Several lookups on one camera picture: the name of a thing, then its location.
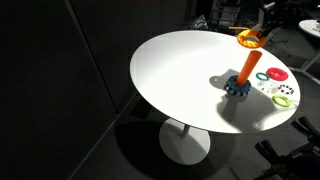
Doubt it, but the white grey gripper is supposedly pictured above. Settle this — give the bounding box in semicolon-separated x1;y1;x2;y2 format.
251;8;280;41

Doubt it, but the orange toy ring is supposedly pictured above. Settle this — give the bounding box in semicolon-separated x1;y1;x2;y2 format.
236;28;268;49

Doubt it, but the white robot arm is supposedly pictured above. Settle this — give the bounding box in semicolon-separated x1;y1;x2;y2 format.
252;0;313;41

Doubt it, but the white background table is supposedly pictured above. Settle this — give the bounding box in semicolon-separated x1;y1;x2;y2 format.
299;19;320;36

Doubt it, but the black purple equipment stand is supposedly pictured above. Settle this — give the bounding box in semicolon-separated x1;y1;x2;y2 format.
254;116;320;180

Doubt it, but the orange ring holder peg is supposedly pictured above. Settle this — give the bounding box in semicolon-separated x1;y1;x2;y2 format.
236;50;262;86

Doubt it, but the red toy ring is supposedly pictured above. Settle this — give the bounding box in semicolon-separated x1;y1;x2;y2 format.
265;67;289;82

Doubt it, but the small dark green ring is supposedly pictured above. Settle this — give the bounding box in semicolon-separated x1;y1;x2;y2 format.
255;71;271;82

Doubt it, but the clear transparent ring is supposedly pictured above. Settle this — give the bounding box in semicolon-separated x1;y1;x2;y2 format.
258;81;280;94

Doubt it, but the small black white ring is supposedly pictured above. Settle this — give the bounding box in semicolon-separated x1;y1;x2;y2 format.
278;84;296;96

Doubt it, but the lime green ring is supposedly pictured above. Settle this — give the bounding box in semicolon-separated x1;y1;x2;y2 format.
272;94;292;108

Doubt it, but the white table pedestal base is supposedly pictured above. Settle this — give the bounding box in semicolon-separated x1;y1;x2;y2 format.
159;118;211;165

